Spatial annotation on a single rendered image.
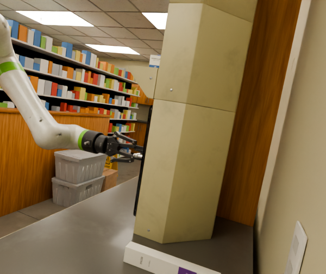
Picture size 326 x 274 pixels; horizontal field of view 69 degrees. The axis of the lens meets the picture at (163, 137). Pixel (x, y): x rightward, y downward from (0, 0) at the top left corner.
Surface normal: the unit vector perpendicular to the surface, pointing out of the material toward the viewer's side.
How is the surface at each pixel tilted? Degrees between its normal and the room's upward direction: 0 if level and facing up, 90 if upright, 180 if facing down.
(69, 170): 96
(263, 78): 90
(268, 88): 90
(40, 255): 0
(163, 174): 90
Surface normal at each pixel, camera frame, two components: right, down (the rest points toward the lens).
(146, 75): -0.36, 0.05
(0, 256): 0.16, -0.98
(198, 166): 0.40, 0.17
